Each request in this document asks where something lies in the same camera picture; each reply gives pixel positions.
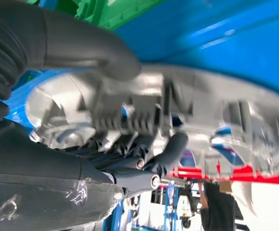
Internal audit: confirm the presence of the green plastic crate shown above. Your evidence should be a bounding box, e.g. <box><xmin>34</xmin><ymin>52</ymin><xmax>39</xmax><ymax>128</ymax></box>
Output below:
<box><xmin>26</xmin><ymin>0</ymin><xmax>165</xmax><ymax>31</ymax></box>

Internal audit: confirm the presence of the blue metal shelf rack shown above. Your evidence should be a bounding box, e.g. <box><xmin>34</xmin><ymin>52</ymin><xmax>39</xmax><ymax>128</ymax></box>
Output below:
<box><xmin>3</xmin><ymin>0</ymin><xmax>279</xmax><ymax>132</ymax></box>

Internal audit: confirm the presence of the red barrier belt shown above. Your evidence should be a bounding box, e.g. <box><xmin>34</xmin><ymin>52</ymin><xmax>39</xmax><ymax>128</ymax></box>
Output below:
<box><xmin>166</xmin><ymin>163</ymin><xmax>279</xmax><ymax>186</ymax></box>

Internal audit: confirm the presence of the person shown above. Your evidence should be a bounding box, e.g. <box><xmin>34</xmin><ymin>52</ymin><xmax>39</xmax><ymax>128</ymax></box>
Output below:
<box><xmin>198</xmin><ymin>181</ymin><xmax>244</xmax><ymax>231</ymax></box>

